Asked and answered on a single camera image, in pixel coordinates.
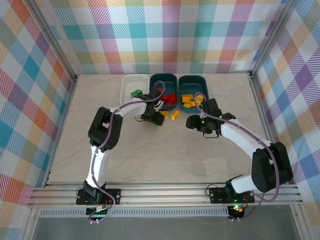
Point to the green terminal controller board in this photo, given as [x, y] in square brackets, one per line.
[98, 212]

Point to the teal plastic container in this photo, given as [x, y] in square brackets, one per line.
[191, 85]
[170, 82]

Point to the red lego brick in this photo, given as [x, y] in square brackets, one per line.
[165, 99]
[158, 89]
[173, 102]
[171, 97]

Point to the yellow lego brick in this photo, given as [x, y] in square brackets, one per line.
[175, 114]
[188, 105]
[187, 97]
[164, 114]
[196, 104]

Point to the plaid cloth backdrop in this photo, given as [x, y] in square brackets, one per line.
[162, 32]
[300, 100]
[22, 100]

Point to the aluminium frame leg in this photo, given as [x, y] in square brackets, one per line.
[302, 222]
[31, 225]

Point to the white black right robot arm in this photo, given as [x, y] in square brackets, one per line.
[245, 138]

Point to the aluminium front frame rail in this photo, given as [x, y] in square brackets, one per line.
[162, 195]

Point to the aluminium frame post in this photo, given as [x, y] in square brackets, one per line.
[55, 37]
[271, 37]

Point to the controller board with orange part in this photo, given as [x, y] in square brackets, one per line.
[236, 211]

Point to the white plastic container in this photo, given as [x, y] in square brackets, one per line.
[130, 83]

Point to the oval yellow lego piece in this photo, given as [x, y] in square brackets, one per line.
[199, 98]

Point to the aluminium side frame rail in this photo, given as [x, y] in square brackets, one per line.
[67, 107]
[266, 125]

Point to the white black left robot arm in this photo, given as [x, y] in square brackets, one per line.
[98, 165]

